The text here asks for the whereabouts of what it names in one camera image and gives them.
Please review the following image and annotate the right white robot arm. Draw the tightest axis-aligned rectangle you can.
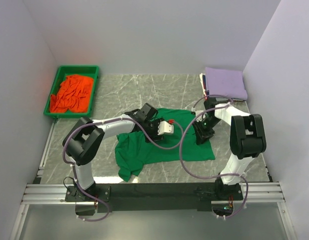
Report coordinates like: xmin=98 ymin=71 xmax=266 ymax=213
xmin=191 ymin=97 xmax=267 ymax=200

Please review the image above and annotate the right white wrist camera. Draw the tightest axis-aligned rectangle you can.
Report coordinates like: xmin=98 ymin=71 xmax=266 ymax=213
xmin=191 ymin=107 xmax=203 ymax=117

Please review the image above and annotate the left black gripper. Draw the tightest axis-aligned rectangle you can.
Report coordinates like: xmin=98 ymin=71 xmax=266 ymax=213
xmin=142 ymin=118 xmax=165 ymax=142

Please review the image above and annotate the stack of folded shirts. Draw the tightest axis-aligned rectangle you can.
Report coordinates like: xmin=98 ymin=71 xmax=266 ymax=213
xmin=199 ymin=73 xmax=209 ymax=99

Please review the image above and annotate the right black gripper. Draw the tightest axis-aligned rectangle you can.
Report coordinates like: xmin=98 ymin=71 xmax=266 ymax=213
xmin=192 ymin=117 xmax=222 ymax=145

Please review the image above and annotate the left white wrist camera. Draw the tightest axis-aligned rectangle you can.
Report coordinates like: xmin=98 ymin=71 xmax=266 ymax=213
xmin=157 ymin=120 xmax=174 ymax=136

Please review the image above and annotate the orange t-shirt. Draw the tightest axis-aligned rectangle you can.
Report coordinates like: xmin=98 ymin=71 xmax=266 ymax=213
xmin=49 ymin=74 xmax=94 ymax=114

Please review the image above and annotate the aluminium rail frame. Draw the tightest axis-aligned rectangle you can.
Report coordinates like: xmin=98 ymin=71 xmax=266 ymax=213
xmin=12 ymin=119 xmax=297 ymax=240

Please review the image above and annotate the green t-shirt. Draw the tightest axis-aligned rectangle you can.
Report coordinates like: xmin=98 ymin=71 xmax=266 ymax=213
xmin=115 ymin=108 xmax=216 ymax=182

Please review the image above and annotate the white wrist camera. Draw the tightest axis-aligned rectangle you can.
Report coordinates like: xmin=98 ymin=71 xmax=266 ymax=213
xmin=157 ymin=120 xmax=174 ymax=136
xmin=191 ymin=107 xmax=203 ymax=117

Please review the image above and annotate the green plastic bin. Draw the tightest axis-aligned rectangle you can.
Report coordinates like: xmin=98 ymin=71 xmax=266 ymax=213
xmin=43 ymin=65 xmax=100 ymax=119

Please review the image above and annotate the folded purple t-shirt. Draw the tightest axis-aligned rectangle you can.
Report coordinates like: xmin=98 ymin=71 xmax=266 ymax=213
xmin=205 ymin=67 xmax=248 ymax=101

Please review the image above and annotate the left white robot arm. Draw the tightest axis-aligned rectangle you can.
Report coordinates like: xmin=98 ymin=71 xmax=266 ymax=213
xmin=62 ymin=103 xmax=174 ymax=201

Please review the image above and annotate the black base beam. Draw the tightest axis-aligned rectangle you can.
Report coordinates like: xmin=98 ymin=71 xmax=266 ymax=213
xmin=65 ymin=180 xmax=245 ymax=216

